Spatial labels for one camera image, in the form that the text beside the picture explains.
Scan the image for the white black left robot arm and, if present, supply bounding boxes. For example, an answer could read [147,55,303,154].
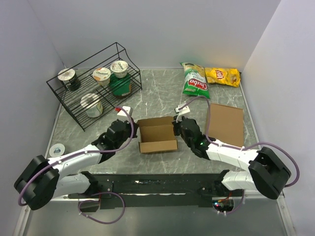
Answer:
[14,120,139,210]

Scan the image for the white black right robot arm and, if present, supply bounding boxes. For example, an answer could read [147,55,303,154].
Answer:
[172,117,291,200]

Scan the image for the folded brown cardboard box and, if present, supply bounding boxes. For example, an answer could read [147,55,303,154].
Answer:
[204,103,244,147]

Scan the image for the green snack packet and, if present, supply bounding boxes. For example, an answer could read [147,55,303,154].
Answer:
[109,74,131,97]

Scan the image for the green Chuba chips bag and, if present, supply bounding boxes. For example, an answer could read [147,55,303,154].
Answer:
[180,62,210,99]

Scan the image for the orange Chobani yogurt cup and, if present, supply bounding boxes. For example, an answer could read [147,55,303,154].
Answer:
[92,67,111,86]

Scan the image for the green Chobani yogurt cup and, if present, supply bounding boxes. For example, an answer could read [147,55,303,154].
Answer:
[110,60,128,79]

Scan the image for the yellow Lays chips bag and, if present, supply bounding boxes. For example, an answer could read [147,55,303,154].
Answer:
[205,67,241,88]

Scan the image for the purple yogurt cup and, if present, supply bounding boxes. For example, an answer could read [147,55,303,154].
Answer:
[49,143,65,157]

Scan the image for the dark yogurt cup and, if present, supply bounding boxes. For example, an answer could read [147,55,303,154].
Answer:
[57,68,81,91]

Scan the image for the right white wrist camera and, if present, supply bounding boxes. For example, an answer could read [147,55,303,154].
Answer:
[175,104,190,122]

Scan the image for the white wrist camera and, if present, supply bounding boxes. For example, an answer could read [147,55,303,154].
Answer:
[115,106,133,120]
[175,104,190,122]

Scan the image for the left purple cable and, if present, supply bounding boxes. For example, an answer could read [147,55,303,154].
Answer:
[18,106,135,224]

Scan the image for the purple cable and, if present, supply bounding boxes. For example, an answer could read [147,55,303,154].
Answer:
[178,95,300,214]
[18,106,135,224]

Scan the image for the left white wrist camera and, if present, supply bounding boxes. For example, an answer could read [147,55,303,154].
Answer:
[115,106,133,120]

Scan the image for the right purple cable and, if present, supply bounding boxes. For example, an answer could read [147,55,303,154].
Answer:
[178,95,300,214]

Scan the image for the white ring yogurt cup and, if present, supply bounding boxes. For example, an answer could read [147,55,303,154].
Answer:
[80,93,103,118]

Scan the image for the black wire rack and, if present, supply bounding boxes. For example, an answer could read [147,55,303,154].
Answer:
[46,42,142,130]

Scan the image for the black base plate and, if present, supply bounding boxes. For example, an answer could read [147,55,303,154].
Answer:
[69,174,244,209]

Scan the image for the aluminium rail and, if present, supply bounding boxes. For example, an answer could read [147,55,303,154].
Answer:
[23,191,72,203]

